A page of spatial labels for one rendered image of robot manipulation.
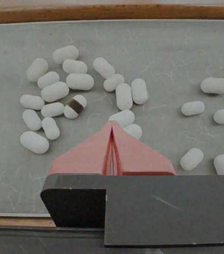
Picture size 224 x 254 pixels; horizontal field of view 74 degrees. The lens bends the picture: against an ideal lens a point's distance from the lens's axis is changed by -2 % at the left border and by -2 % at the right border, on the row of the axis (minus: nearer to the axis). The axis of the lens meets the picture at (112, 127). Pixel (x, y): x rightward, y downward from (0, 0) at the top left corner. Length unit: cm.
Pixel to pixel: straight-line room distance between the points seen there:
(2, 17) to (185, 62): 31
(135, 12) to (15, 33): 21
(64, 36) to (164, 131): 22
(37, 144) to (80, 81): 10
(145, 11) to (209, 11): 11
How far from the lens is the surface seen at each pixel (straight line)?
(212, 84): 25
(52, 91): 22
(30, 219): 23
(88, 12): 31
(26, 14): 34
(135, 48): 27
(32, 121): 22
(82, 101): 21
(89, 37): 29
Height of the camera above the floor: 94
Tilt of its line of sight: 75 degrees down
